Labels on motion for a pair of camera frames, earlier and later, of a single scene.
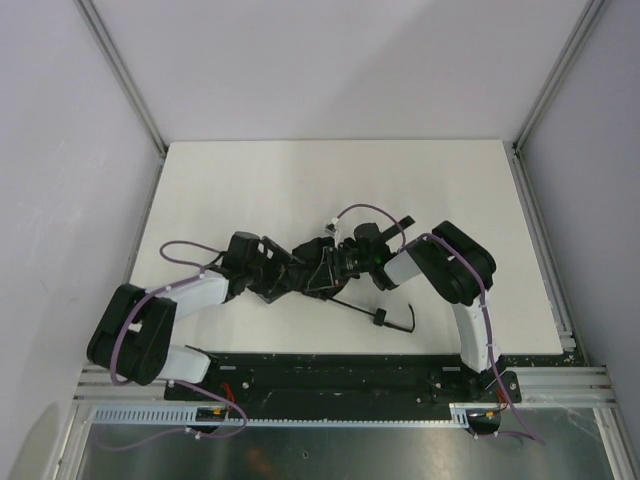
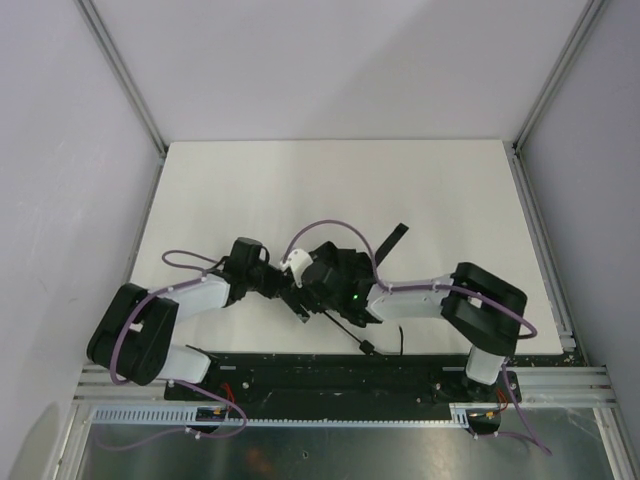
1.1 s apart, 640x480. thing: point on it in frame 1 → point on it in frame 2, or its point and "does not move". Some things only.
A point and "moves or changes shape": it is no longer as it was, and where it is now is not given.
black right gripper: x=335 y=263 → x=304 y=304
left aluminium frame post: x=123 y=75 does not move
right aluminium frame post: x=587 y=20 does not move
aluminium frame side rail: x=572 y=387 does not move
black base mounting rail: x=347 y=384 does not move
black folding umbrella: x=328 y=268 moves or changes shape
